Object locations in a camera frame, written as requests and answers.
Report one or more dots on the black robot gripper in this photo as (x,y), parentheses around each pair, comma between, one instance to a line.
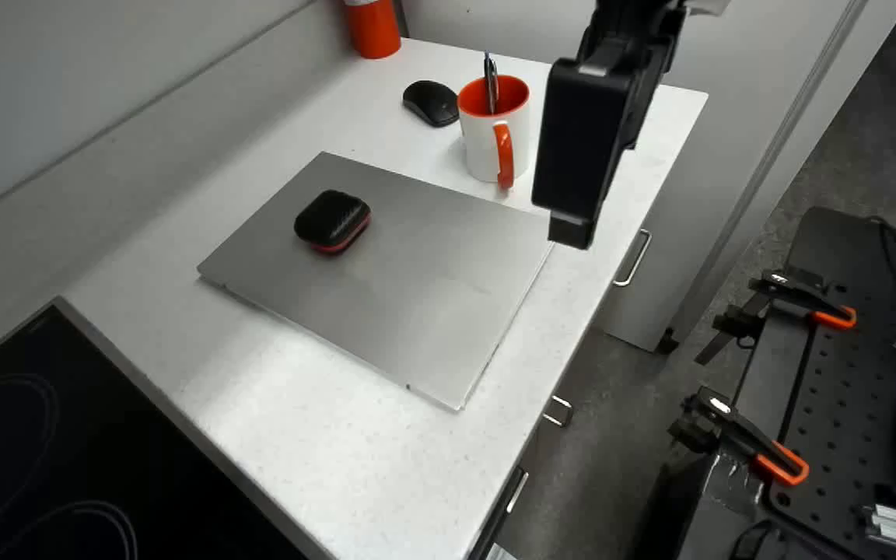
(579,146)

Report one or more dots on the black pen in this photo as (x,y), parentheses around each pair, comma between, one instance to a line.
(489,75)

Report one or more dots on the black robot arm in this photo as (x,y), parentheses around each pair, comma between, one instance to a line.
(634,40)

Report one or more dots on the white and orange mug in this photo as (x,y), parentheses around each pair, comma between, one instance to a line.
(495,134)

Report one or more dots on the black computer mouse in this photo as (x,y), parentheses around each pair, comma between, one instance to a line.
(430,101)

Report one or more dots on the orange cylinder bottle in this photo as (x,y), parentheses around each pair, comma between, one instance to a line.
(372,25)

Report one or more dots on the silver closed laptop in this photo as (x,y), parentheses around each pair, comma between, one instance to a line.
(424,293)

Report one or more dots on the black and red earbuds case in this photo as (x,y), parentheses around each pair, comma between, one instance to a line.
(330,223)

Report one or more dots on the black perforated mounting board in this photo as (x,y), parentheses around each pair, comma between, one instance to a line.
(824,393)

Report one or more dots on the black induction cooktop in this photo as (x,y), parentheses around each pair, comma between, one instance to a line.
(96,467)

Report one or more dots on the metal drawer handle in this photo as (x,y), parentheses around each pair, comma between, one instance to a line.
(634,259)

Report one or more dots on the upper orange-handled clamp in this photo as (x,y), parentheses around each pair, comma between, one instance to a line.
(785,289)

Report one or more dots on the orange-handled clamp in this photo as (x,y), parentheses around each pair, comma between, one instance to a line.
(785,289)
(711,420)

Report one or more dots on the metal cabinet door handle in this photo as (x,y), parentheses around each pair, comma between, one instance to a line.
(558,412)

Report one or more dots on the lower orange-handled clamp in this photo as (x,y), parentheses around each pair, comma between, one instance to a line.
(711,420)

